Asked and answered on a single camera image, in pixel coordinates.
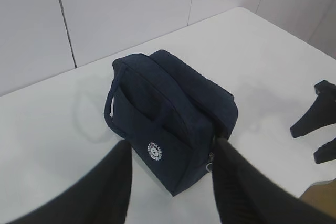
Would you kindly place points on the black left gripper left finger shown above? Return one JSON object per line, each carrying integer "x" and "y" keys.
{"x": 101, "y": 196}

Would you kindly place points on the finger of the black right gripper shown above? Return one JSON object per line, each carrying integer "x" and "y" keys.
{"x": 320, "y": 114}
{"x": 326, "y": 152}

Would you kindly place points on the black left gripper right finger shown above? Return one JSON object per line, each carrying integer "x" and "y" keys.
{"x": 244, "y": 195}

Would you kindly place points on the dark navy fabric lunch bag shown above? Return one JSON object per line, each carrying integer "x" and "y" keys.
{"x": 170, "y": 114}

